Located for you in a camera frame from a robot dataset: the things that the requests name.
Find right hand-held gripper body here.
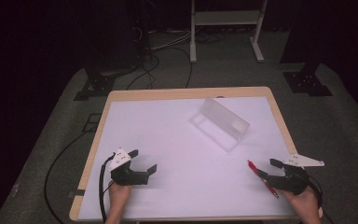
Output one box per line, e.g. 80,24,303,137
268,153,325,196

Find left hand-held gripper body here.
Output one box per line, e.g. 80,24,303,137
108,147,150,187

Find red pen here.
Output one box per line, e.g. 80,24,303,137
247,160,280,199

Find clear plastic pencil box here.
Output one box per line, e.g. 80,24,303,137
188,97,251,154

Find person's left hand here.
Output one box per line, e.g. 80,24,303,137
107,180,132,213

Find person's right hand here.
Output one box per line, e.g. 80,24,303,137
278,186,321,217

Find white table mat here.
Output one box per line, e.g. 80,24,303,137
76,96,296,221

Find black tape strip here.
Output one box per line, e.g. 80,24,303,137
67,189,86,199

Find wooden table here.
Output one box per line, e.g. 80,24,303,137
68,86,324,222

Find black stand base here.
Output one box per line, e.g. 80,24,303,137
282,61,334,98
74,68,139,102

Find white metal stand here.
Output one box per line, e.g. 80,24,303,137
189,0,269,64

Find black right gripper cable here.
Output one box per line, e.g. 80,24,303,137
306,175,336,224

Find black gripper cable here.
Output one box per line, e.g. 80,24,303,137
98,152,117,224
306,175,336,224

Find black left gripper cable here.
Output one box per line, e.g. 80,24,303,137
98,152,117,224

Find long black floor cable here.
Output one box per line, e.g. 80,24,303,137
44,130,91,224

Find white floor cables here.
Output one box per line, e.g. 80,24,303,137
148,29,197,52

